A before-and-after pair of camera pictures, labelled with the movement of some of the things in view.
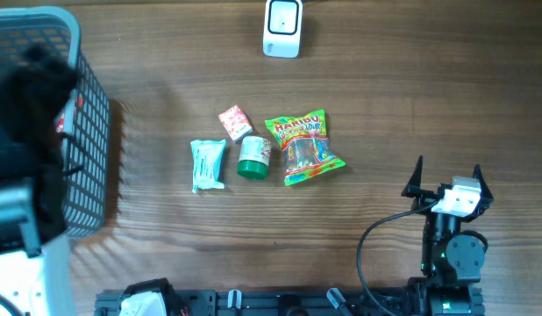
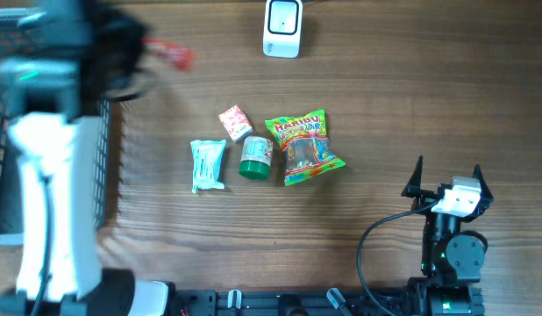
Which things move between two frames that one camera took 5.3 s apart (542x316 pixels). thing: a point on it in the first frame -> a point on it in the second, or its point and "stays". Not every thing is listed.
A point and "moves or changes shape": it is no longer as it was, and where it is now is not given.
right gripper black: x=424 y=197 stays
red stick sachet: x=60 y=124 moves or changes shape
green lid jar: x=254 y=156 stays
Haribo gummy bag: x=307 y=150 stays
